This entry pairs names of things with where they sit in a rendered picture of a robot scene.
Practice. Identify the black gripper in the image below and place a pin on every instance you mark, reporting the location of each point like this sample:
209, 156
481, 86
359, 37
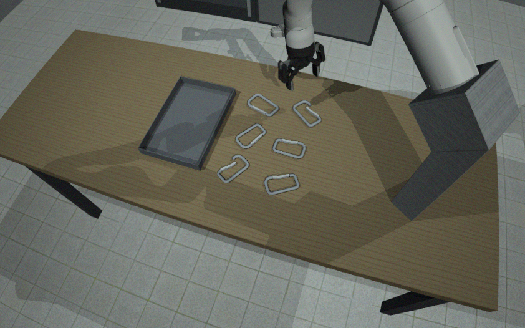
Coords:
285, 68

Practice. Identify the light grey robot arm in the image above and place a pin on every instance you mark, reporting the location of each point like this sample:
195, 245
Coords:
435, 43

